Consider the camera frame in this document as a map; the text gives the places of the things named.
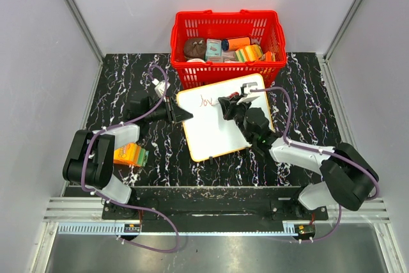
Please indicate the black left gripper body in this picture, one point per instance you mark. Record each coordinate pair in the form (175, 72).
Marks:
(165, 112)

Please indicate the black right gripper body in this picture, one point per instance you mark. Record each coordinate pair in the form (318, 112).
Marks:
(234, 110)

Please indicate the red whiteboard marker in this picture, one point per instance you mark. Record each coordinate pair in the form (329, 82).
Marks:
(230, 98)

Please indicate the yellow framed whiteboard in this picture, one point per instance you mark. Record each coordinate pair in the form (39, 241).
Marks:
(208, 133)

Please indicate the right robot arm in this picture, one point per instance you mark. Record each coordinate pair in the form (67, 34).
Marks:
(347, 181)

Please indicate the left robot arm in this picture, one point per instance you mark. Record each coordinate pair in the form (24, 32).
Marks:
(90, 159)

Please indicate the orange green snack box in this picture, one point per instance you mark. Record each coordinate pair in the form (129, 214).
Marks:
(131, 155)

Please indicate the teal small box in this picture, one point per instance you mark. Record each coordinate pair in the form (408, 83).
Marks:
(213, 48)

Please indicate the yellow orange snack box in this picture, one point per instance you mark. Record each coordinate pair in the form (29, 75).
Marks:
(249, 53)

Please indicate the blue capped yellow bottle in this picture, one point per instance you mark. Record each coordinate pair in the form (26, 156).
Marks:
(233, 44)

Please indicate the red plastic basket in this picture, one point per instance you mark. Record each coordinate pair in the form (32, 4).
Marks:
(261, 26)

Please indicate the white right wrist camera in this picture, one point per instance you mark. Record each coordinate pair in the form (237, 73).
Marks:
(249, 92)

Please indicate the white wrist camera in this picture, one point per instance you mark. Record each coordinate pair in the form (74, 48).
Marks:
(160, 87)
(249, 92)

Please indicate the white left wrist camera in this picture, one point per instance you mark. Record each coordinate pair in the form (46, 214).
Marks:
(160, 87)

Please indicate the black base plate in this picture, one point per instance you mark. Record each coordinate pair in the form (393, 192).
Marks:
(275, 203)

